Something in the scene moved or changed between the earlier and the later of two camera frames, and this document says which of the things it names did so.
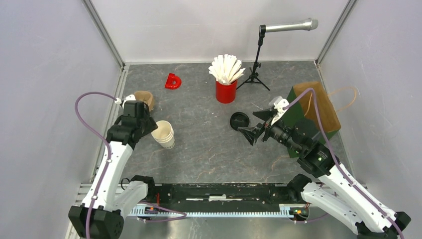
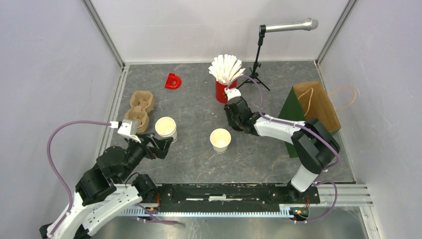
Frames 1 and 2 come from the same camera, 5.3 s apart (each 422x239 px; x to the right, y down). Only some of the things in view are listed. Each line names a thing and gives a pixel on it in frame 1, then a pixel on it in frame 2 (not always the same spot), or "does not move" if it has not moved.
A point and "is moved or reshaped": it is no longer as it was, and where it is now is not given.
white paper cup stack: x=164 y=134 is moved or reshaped
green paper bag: x=302 y=111 does not move
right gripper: x=252 y=133 to x=228 y=112
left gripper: x=151 y=125 to x=152 y=152
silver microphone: x=310 y=24 does not move
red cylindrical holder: x=226 y=93 does not move
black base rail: x=216 y=194 does not move
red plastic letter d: x=172 y=82 does not move
